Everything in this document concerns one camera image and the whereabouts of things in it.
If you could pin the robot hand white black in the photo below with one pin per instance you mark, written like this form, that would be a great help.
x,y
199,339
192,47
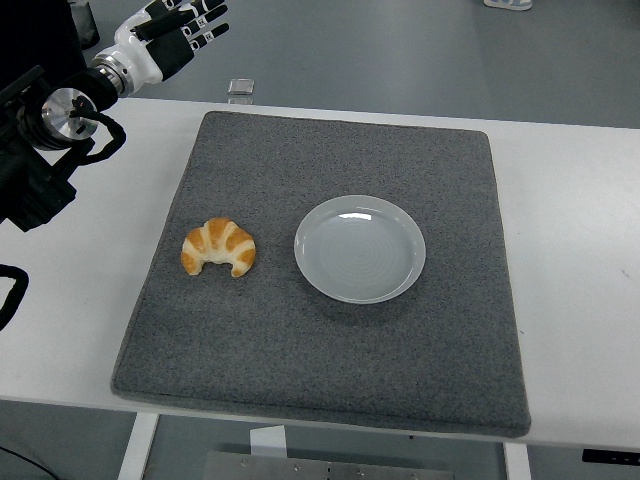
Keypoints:
x,y
137,55

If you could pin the croissant bread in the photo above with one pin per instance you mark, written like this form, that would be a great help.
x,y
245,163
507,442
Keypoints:
x,y
220,235

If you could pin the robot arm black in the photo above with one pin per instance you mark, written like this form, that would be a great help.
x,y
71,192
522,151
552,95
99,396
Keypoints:
x,y
30,200

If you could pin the grey round plate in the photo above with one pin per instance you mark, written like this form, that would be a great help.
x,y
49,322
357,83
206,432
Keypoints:
x,y
360,250

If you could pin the grey metal plate with screws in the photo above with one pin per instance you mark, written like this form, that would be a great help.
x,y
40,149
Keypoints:
x,y
325,467

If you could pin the grey cylindrical bin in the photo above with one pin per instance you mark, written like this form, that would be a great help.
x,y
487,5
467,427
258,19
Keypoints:
x,y
86,22

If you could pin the large black object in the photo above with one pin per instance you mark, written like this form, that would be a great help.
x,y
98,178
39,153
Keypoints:
x,y
35,30

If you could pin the grey felt mat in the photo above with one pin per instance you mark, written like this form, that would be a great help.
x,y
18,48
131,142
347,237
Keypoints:
x,y
325,350

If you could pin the person's shoe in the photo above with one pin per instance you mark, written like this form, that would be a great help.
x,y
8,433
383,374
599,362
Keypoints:
x,y
507,3

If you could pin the white table leg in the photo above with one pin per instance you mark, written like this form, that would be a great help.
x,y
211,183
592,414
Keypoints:
x,y
137,447
516,462

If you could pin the white table column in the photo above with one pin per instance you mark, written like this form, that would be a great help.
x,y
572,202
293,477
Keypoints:
x,y
267,440

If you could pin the black table control panel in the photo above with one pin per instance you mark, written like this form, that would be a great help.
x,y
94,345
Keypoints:
x,y
610,456

